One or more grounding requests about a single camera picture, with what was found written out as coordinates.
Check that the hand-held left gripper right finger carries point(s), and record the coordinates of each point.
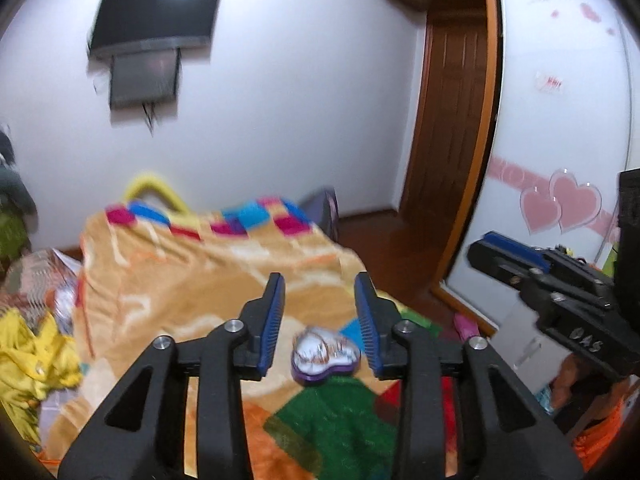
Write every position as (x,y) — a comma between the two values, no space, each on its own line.
(367,320)

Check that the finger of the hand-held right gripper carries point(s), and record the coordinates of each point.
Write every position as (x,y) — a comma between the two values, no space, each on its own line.
(500,267)
(515,249)

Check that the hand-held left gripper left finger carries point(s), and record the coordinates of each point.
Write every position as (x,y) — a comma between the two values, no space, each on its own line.
(272,325)

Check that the purple heart-shaped jewelry box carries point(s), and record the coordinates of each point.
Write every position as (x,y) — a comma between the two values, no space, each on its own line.
(312,375)

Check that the orange clothing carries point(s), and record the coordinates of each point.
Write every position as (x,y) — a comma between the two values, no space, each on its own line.
(602,430)

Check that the colourful checked blanket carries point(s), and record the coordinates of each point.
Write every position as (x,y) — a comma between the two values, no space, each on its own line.
(175,270)

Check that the brown wooden door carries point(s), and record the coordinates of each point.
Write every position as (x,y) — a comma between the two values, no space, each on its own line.
(445,120)

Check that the yellow foam tube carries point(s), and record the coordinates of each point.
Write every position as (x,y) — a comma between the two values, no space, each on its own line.
(150,182)

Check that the clear plastic bag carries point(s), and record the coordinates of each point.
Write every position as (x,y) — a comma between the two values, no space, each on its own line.
(65,300)

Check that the yellow cloth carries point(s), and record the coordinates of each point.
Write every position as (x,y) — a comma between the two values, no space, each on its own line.
(35,360)

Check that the striped patterned cloth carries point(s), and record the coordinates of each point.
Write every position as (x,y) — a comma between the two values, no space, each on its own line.
(35,275)

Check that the pile of clothes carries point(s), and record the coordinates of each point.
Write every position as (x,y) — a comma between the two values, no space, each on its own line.
(12,200)

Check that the pink heart wall stickers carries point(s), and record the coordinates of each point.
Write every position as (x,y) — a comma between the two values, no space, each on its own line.
(570,202)

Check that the small black wall monitor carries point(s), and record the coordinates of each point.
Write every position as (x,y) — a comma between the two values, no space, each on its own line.
(145,80)

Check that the black wall television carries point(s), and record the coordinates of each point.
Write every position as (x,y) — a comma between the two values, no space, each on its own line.
(155,12)

